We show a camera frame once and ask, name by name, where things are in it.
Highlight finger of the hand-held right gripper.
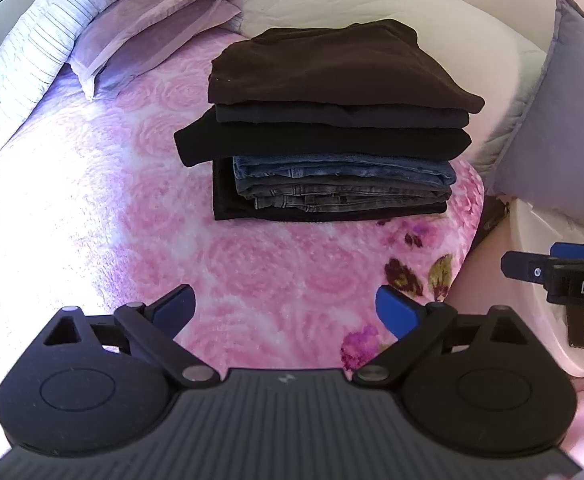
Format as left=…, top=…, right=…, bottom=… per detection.
left=500, top=251, right=553, bottom=282
left=550, top=242, right=584, bottom=260

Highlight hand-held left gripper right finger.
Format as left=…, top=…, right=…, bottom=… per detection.
left=353, top=285, right=553, bottom=386

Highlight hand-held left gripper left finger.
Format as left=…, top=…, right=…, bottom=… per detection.
left=22, top=284, right=218, bottom=388

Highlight dark grey shirt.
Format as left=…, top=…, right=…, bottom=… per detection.
left=214, top=102, right=471, bottom=131

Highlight brown shirt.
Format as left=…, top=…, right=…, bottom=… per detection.
left=208, top=19, right=486, bottom=114

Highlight white round object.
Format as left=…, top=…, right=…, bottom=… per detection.
left=501, top=197, right=584, bottom=379

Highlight black folded pants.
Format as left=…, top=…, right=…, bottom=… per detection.
left=212, top=157, right=448, bottom=222

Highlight grey folded jeans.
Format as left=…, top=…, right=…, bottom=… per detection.
left=234, top=177, right=453, bottom=211

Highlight pink rose-pattern blanket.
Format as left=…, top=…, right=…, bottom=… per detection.
left=0, top=27, right=488, bottom=461

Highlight grey cushion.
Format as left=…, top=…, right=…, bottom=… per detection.
left=491, top=0, right=584, bottom=227

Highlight blue folded jeans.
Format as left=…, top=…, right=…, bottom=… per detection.
left=231, top=154, right=458, bottom=184

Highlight black folded garment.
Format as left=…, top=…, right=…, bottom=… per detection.
left=173, top=110, right=473, bottom=169

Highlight lilac pillow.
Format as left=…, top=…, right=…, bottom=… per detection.
left=69, top=0, right=251, bottom=101

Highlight white ribbed quilt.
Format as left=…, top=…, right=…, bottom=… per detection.
left=0, top=0, right=199, bottom=177

